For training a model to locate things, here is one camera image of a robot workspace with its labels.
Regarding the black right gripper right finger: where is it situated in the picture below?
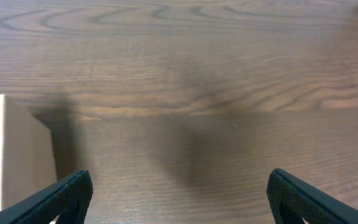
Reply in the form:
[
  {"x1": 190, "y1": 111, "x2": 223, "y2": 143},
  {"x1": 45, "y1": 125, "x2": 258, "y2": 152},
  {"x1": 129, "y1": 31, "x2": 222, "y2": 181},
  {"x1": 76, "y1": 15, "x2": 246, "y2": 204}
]
[{"x1": 267, "y1": 169, "x2": 358, "y2": 224}]

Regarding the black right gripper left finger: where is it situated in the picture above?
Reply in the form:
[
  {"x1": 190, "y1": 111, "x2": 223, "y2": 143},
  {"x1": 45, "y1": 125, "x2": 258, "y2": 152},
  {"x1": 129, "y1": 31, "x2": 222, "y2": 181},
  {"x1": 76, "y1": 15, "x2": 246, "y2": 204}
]
[{"x1": 0, "y1": 170, "x2": 93, "y2": 224}]

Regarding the cardboard box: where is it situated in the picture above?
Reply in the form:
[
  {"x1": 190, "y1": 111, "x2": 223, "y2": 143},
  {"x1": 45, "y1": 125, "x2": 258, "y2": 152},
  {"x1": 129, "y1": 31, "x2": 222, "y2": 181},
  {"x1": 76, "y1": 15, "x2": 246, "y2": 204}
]
[{"x1": 0, "y1": 95, "x2": 57, "y2": 211}]

